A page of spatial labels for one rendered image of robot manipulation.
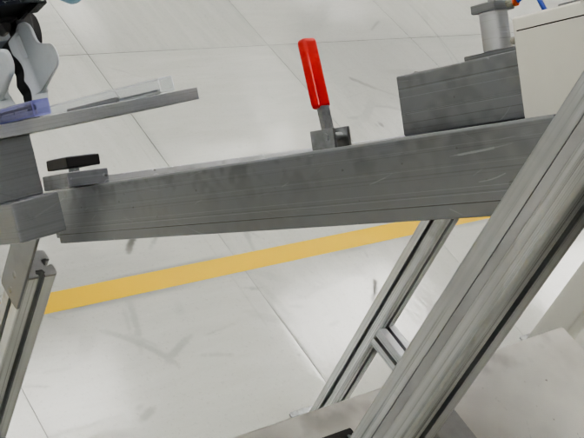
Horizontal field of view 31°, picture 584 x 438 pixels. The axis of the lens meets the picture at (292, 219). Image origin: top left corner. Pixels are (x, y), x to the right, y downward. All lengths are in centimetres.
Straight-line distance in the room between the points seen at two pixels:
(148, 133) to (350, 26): 106
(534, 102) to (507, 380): 79
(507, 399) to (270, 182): 64
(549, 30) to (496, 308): 18
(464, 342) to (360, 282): 176
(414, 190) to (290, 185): 14
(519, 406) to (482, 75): 74
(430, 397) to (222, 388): 137
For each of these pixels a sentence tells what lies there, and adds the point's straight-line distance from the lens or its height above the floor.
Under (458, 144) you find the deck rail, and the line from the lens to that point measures 74.
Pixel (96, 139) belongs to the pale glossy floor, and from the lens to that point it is 255.
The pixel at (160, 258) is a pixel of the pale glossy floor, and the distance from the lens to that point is 229.
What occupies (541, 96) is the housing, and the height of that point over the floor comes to 122.
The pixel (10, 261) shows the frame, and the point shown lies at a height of 64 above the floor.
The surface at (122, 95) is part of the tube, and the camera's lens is 84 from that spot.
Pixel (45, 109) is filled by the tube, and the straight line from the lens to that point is 75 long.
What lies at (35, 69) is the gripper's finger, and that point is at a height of 97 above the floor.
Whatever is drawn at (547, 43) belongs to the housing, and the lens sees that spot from 71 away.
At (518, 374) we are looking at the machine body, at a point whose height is 62.
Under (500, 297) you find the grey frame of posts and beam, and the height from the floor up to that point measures 113.
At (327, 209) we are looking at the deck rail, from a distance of 84.
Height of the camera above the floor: 152
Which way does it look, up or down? 37 degrees down
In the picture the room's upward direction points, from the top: 26 degrees clockwise
